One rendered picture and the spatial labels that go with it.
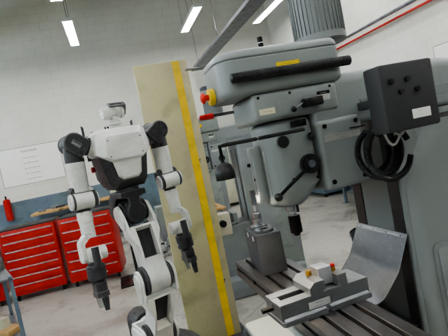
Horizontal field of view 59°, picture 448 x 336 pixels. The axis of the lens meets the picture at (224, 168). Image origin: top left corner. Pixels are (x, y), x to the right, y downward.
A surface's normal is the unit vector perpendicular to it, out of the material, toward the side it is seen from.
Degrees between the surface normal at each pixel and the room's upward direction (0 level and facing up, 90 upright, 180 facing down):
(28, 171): 90
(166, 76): 90
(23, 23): 90
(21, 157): 90
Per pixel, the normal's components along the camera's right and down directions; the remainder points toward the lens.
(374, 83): -0.94, 0.21
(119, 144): 0.55, -0.06
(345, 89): 0.26, 0.00
